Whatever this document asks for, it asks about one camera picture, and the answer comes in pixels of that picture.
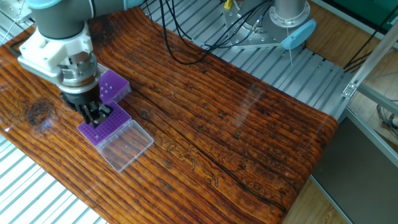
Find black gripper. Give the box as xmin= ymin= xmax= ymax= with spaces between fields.
xmin=59 ymin=85 xmax=113 ymax=128

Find purple tip holder clear lid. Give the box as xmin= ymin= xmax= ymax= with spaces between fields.
xmin=97 ymin=63 xmax=132 ymax=106
xmin=76 ymin=101 xmax=155 ymax=174

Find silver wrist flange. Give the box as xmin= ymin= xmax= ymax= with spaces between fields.
xmin=57 ymin=52 xmax=101 ymax=94

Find glossy wood grain sheet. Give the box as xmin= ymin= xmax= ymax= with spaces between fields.
xmin=0 ymin=2 xmax=339 ymax=224

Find perforated metal plate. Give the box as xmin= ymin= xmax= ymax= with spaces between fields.
xmin=0 ymin=0 xmax=34 ymax=24

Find metal connector blue rings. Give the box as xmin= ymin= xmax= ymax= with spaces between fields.
xmin=251 ymin=4 xmax=271 ymax=32

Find dark grey panel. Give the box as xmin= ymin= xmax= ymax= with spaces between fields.
xmin=310 ymin=107 xmax=398 ymax=224

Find white wrist mounting bracket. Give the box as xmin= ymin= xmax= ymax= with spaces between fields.
xmin=17 ymin=21 xmax=94 ymax=85

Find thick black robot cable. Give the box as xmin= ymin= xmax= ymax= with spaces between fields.
xmin=143 ymin=0 xmax=272 ymax=52
xmin=159 ymin=0 xmax=275 ymax=66

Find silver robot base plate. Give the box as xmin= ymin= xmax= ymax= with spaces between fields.
xmin=222 ymin=0 xmax=282 ymax=50

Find white cable tie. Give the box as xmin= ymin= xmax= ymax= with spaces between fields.
xmin=285 ymin=27 xmax=294 ymax=67

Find black floor cable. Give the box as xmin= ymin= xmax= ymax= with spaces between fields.
xmin=343 ymin=0 xmax=398 ymax=73

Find aluminium frame post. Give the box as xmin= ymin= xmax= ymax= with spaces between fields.
xmin=341 ymin=20 xmax=398 ymax=100

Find aluminium frame rail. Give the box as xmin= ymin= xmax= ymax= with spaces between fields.
xmin=356 ymin=83 xmax=398 ymax=116

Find grey cable bundle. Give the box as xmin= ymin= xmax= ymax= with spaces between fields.
xmin=375 ymin=99 xmax=398 ymax=139

